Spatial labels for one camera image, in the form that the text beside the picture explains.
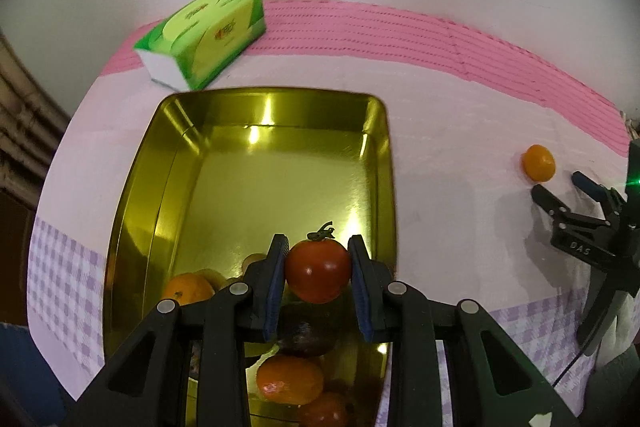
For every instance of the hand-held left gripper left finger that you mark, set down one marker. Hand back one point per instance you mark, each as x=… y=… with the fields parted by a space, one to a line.
x=272 y=292

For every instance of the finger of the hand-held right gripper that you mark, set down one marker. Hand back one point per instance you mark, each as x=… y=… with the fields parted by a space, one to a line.
x=592 y=187
x=550 y=204

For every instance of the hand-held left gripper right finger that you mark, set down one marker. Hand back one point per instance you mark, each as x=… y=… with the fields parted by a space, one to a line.
x=361 y=297

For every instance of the tan longan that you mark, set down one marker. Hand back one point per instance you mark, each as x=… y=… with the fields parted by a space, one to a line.
x=252 y=263

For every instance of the small orange kumquat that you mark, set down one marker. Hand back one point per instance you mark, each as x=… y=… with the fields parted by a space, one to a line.
x=539 y=163

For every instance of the small dark red tomato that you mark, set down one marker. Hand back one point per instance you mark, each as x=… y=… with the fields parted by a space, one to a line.
x=317 y=272

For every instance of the dark purple mangosteen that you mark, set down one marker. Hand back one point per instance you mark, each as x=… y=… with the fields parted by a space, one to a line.
x=307 y=332

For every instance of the medium mandarin orange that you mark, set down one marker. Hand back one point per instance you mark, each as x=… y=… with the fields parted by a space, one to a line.
x=186 y=289

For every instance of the large mandarin orange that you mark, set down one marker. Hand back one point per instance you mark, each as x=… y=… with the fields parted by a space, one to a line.
x=290 y=379

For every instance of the large red-orange tomato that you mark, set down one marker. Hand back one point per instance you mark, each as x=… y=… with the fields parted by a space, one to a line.
x=325 y=412

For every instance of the red and gold tin box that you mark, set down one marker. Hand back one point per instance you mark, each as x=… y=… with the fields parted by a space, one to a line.
x=275 y=167

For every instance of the pink ribbed mat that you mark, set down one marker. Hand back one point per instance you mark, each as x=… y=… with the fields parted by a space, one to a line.
x=400 y=32

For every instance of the brown wooden cabinet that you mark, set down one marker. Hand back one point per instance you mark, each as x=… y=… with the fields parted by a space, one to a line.
x=12 y=257

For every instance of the blue foam mat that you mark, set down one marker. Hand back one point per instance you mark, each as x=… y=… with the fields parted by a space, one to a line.
x=20 y=372

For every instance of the green tissue pack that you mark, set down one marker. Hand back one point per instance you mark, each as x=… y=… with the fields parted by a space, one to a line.
x=210 y=32

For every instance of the beige patterned curtain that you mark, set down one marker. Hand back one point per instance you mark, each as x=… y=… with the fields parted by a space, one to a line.
x=20 y=122

